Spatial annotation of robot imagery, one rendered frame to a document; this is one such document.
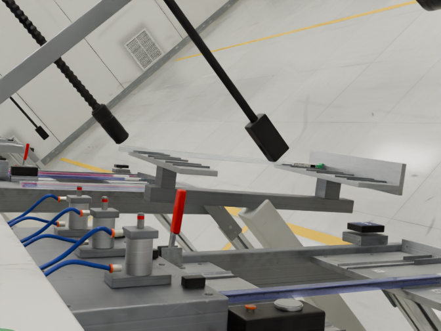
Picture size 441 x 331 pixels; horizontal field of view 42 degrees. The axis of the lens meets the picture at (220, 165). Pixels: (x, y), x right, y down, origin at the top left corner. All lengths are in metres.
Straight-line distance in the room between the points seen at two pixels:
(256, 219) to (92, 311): 0.82
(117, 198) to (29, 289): 1.21
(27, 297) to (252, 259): 0.55
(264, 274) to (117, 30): 7.81
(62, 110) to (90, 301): 7.90
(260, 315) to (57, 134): 7.89
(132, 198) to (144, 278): 1.14
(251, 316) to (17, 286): 0.18
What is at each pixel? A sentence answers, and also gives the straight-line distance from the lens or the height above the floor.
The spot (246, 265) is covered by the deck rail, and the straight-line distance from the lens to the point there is 0.88.
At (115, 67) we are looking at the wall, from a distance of 8.53.
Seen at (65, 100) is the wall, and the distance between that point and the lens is 8.33.
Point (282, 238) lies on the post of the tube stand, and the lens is 1.25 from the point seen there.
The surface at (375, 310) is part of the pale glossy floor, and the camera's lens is 2.11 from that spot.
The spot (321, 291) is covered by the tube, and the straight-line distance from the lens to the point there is 0.71.
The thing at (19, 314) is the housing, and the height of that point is 1.25.
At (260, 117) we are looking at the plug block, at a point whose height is 1.18.
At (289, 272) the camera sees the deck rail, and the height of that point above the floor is 0.86.
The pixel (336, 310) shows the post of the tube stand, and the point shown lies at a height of 0.51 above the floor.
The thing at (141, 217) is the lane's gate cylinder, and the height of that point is 1.20.
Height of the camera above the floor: 1.36
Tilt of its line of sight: 20 degrees down
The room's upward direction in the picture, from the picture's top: 38 degrees counter-clockwise
